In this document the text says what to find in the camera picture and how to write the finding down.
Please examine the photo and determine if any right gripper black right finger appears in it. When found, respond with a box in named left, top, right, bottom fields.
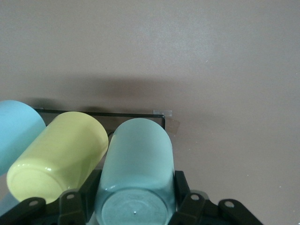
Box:
left=167, top=170, right=263, bottom=225

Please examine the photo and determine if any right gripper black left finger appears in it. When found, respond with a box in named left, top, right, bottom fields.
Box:
left=0, top=168, right=103, bottom=225

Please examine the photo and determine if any yellow cup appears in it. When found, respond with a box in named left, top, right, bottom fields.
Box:
left=6, top=111, right=110, bottom=205

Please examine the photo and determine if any mint green cup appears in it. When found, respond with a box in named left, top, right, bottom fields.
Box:
left=95, top=118, right=176, bottom=225

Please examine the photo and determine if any light blue cup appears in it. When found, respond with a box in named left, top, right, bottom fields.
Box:
left=0, top=100, right=47, bottom=178

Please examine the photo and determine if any black wire cup rack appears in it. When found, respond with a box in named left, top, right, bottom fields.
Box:
left=32, top=107, right=167, bottom=138

